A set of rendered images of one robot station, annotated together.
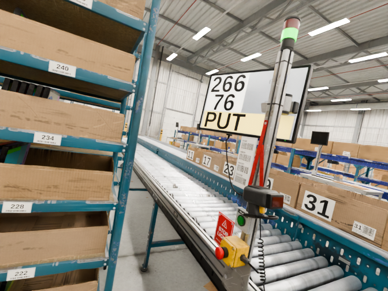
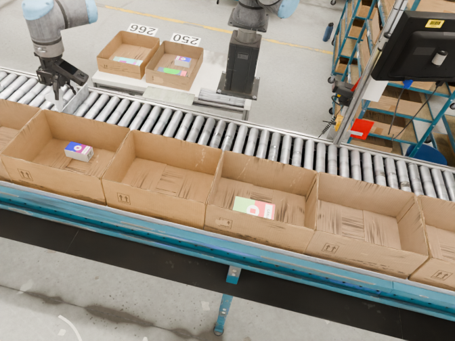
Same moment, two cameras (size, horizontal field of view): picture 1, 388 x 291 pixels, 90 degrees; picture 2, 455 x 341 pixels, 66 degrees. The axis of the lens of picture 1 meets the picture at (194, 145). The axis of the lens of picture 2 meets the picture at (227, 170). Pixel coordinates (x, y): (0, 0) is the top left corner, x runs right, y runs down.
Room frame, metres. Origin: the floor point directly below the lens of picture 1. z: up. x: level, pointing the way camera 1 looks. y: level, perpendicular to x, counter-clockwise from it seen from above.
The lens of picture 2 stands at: (1.04, -1.89, 2.04)
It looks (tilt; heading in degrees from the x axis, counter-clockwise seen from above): 47 degrees down; 123
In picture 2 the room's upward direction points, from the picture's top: 9 degrees clockwise
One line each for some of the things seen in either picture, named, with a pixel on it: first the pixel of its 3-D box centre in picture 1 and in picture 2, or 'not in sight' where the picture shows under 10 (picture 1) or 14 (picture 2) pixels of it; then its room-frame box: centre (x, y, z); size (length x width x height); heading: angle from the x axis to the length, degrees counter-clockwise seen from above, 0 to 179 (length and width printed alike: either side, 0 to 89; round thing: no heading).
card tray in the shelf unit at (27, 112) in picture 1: (60, 116); not in sight; (0.71, 0.50, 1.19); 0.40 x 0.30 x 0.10; 118
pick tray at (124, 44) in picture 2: not in sight; (130, 53); (-0.71, -0.57, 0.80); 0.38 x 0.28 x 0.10; 119
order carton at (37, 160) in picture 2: not in sight; (73, 155); (-0.01, -1.44, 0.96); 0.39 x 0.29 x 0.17; 28
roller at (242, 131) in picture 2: not in sight; (235, 155); (0.33, -0.74, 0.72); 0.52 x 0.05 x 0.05; 118
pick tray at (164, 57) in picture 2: not in sight; (175, 64); (-0.43, -0.43, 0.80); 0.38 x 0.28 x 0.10; 119
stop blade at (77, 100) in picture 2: not in sight; (68, 112); (-0.50, -1.18, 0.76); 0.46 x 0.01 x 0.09; 118
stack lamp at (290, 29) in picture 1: (290, 32); not in sight; (0.68, -0.25, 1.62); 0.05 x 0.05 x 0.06
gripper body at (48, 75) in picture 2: not in sight; (53, 67); (-0.06, -1.39, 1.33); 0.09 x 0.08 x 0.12; 28
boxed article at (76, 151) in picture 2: not in sight; (79, 151); (-0.06, -1.38, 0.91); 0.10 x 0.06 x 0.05; 26
